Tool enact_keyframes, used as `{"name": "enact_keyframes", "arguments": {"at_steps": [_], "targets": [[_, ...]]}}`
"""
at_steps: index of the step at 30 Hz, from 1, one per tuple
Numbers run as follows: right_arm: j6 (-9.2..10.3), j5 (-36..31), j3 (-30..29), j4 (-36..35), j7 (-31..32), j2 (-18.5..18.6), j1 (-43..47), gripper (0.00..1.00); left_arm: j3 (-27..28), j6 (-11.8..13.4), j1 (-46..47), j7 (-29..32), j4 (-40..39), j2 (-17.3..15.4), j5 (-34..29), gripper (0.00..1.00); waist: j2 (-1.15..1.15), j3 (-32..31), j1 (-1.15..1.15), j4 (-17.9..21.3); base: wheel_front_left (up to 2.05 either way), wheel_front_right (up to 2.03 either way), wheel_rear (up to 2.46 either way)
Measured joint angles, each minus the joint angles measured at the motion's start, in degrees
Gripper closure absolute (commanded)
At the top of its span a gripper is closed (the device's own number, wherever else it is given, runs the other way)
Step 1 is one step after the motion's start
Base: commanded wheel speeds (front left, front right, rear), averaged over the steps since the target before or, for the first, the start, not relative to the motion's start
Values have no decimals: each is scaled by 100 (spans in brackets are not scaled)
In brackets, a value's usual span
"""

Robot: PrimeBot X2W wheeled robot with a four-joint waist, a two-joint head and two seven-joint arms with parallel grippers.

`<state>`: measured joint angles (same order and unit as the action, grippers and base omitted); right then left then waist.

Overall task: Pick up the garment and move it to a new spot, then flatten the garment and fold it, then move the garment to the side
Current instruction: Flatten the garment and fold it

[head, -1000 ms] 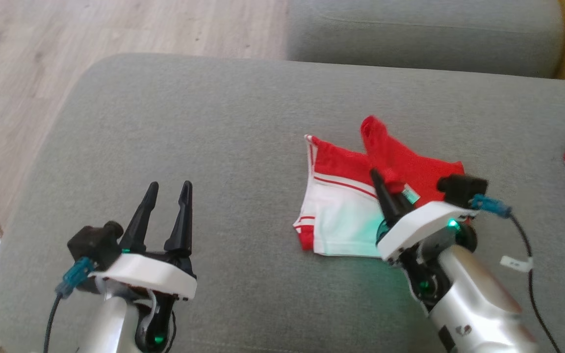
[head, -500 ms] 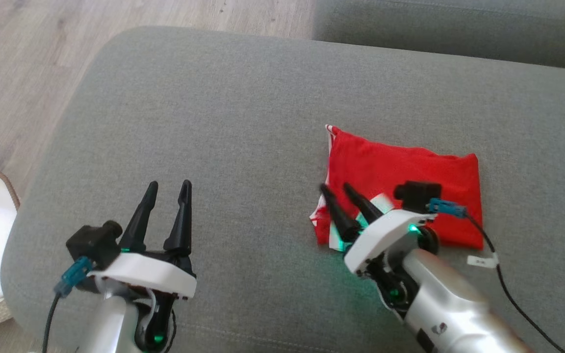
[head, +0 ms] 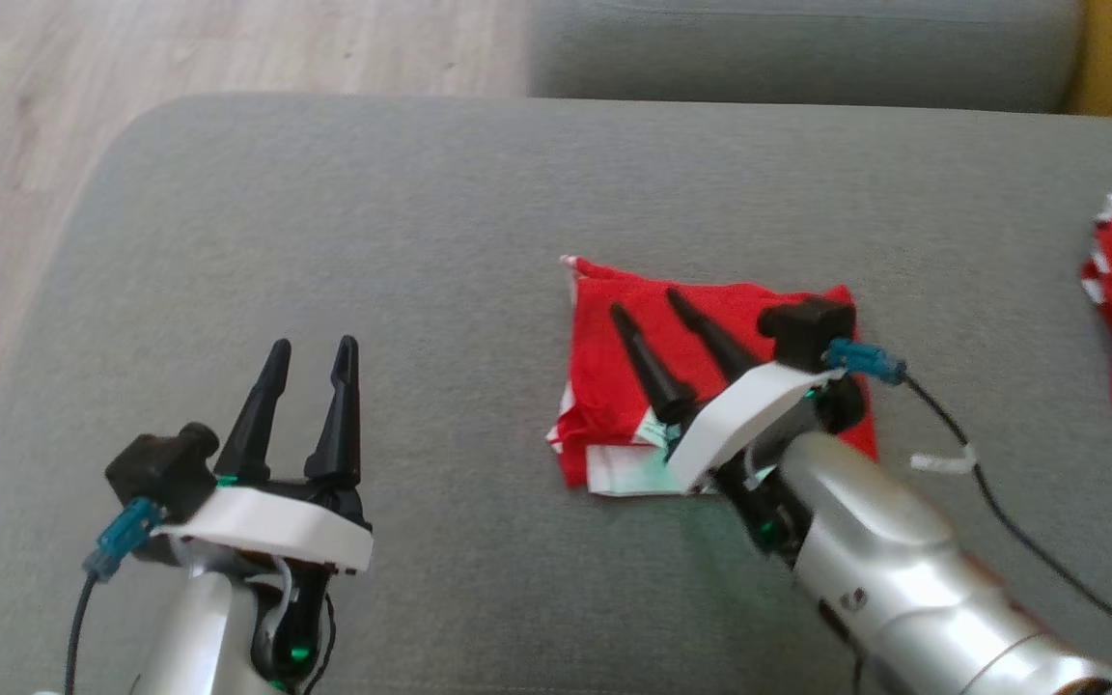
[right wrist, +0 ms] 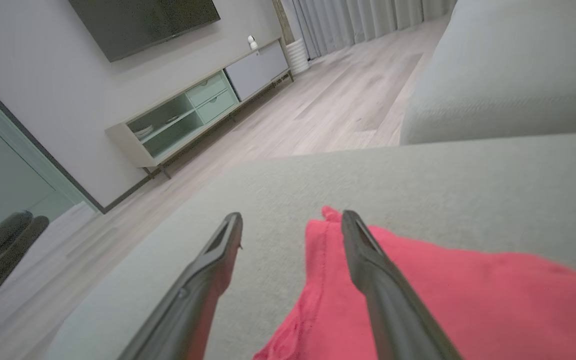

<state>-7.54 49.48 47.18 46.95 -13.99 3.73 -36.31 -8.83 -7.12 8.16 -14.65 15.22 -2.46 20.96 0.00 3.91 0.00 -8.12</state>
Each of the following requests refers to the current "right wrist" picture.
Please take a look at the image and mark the glass door with dark frame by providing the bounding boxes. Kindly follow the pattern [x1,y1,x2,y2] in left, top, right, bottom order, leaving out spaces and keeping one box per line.
[0,65,105,251]

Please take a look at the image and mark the grey pleated curtain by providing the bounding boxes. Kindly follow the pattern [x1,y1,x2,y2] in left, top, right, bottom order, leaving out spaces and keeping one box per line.
[293,0,458,61]

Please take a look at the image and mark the wooden vertical strip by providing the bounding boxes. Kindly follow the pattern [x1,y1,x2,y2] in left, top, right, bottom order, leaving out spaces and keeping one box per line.
[272,0,297,46]

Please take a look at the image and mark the black wall television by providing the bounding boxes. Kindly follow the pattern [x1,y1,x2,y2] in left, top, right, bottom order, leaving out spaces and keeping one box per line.
[68,0,222,63]

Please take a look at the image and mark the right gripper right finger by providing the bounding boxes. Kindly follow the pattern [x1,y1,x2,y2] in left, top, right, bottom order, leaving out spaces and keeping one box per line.
[340,209,464,360]

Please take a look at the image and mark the low pale green TV cabinet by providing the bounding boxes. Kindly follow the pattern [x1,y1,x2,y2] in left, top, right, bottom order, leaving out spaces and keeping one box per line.
[105,37,295,181]

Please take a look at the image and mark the white ribbed basket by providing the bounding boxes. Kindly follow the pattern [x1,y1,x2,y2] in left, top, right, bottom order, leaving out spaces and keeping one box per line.
[285,39,312,76]

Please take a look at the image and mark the red basketball jersey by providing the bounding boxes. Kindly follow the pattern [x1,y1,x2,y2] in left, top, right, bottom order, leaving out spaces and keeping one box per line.
[253,205,576,360]

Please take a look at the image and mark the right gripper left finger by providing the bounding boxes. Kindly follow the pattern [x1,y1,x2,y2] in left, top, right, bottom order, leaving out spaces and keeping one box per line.
[118,212,244,360]

